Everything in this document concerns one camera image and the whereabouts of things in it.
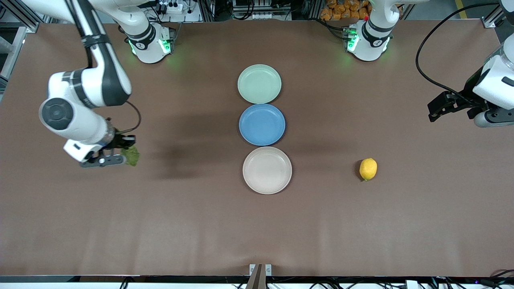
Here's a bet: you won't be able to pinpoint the green lettuce leaf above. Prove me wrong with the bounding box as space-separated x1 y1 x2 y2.
120 145 141 167

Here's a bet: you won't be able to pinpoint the yellow lemon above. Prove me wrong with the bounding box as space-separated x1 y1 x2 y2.
359 158 378 181

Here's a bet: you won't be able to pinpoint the blue round plate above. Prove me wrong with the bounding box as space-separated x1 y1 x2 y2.
239 104 286 146

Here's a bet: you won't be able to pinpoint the orange snack bags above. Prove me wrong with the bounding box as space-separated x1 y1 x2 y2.
320 0 370 20

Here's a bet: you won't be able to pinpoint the white power strip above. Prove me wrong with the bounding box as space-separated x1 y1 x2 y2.
159 1 184 14

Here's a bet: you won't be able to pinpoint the beige round plate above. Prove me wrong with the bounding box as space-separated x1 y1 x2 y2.
243 147 292 195

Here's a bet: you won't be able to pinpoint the pale green round plate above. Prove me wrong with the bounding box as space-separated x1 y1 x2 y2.
237 64 282 104

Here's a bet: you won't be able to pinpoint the aluminium frame profile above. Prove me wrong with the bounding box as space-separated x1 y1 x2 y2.
0 0 40 33
482 4 506 28

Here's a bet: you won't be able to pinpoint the grey side post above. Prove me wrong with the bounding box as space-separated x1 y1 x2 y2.
0 26 27 95

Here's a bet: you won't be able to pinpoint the metal table edge bracket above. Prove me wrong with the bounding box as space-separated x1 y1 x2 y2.
249 264 272 277

